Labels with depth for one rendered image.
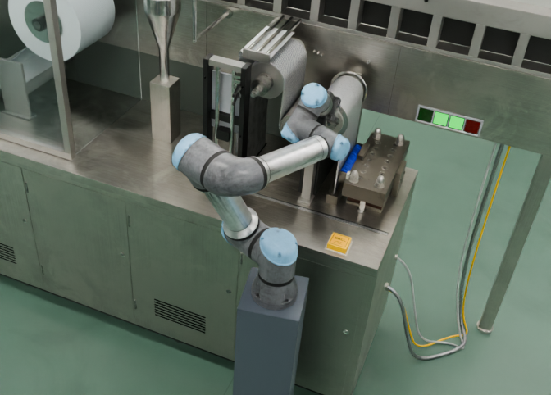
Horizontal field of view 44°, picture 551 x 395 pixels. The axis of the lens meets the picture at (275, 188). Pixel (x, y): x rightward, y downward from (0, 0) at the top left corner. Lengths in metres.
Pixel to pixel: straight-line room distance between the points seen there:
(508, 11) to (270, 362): 1.43
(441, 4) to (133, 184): 1.31
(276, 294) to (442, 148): 2.84
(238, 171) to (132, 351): 1.66
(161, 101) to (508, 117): 1.35
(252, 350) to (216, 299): 0.56
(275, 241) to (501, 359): 1.69
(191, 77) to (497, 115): 1.28
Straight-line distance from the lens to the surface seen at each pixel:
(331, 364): 2.81
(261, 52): 2.37
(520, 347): 3.55
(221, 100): 2.44
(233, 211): 1.98
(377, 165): 2.62
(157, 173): 2.71
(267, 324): 2.18
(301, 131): 2.04
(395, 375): 3.24
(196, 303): 2.89
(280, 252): 2.03
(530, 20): 2.51
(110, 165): 2.77
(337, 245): 2.38
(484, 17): 2.51
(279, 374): 2.36
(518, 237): 3.14
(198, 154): 1.77
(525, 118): 2.65
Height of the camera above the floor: 2.49
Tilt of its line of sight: 37 degrees down
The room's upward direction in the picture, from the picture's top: 5 degrees clockwise
